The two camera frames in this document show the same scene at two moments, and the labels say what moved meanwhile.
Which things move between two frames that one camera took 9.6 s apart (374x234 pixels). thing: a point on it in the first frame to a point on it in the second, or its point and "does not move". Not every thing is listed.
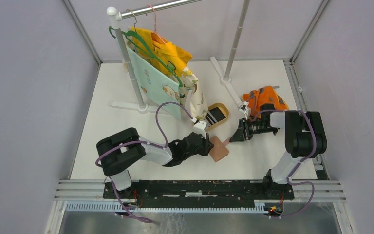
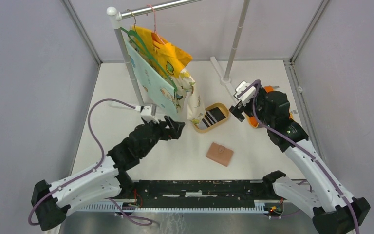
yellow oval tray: [224, 109] does not move
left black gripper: [207, 146] to [175, 130]
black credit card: [217, 113] does not move
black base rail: [200, 193] does not move
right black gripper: [239, 135] to [238, 109]
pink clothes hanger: [154, 34] does not move
